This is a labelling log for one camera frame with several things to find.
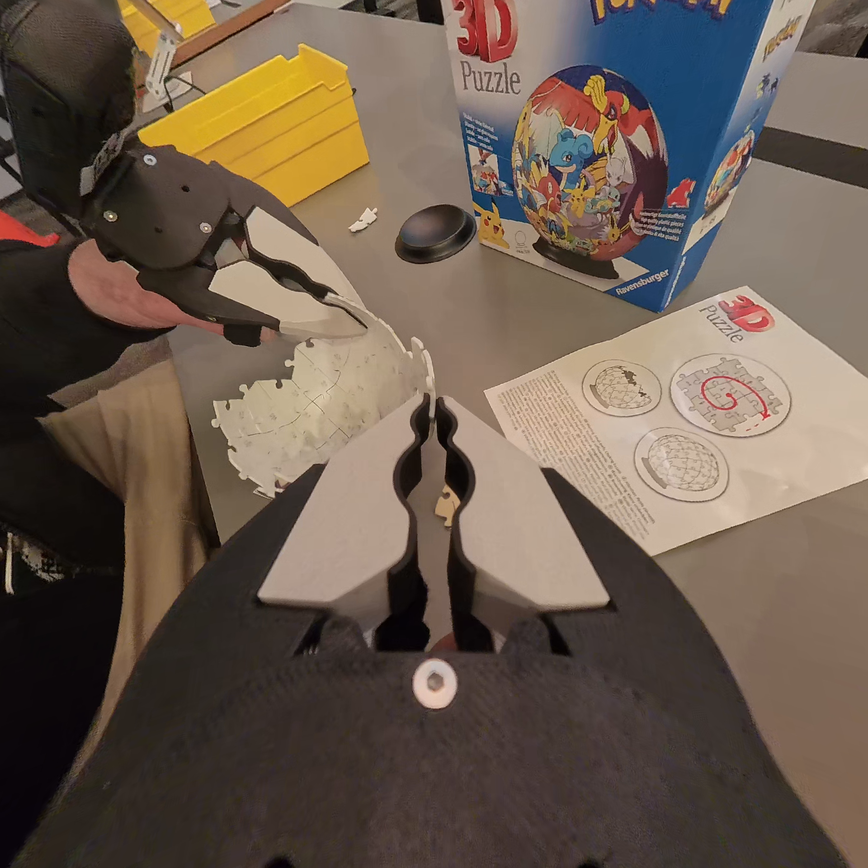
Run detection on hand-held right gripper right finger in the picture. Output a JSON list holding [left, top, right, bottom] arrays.
[[436, 395, 611, 648]]

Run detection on white instruction leaflet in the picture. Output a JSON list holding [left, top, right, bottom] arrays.
[[483, 286, 868, 558]]

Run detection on black round ball stand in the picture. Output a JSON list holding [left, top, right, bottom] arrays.
[[395, 203, 477, 264]]

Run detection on red fabric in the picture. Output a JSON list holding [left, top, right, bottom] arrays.
[[0, 209, 62, 250]]

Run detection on person's left hand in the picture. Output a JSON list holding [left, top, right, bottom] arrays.
[[66, 241, 280, 343]]

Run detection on person's left forearm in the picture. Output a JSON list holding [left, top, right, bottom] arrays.
[[0, 231, 174, 418]]

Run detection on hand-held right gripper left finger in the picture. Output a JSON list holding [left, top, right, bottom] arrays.
[[256, 392, 435, 645]]

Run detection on partly built puzzle ball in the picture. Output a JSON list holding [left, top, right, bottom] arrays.
[[212, 298, 436, 499]]

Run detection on blue puzzle box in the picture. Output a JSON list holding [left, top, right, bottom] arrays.
[[444, 0, 818, 314]]

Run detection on yellow plastic bin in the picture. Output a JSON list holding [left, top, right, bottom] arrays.
[[115, 0, 214, 57], [137, 44, 371, 208]]

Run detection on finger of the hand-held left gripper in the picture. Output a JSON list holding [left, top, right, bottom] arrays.
[[207, 259, 370, 341], [239, 208, 370, 333]]

